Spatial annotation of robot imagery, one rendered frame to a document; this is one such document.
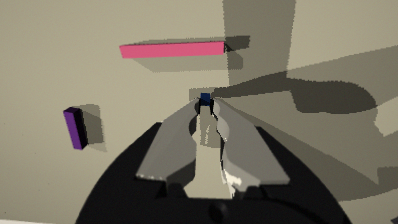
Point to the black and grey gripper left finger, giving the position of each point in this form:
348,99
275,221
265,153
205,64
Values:
164,154

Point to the pink rod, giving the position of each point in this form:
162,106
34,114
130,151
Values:
172,49

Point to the small blue cube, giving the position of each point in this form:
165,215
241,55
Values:
205,99

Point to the purple rod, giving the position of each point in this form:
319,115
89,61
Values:
75,127

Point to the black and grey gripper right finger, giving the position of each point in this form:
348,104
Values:
252,157

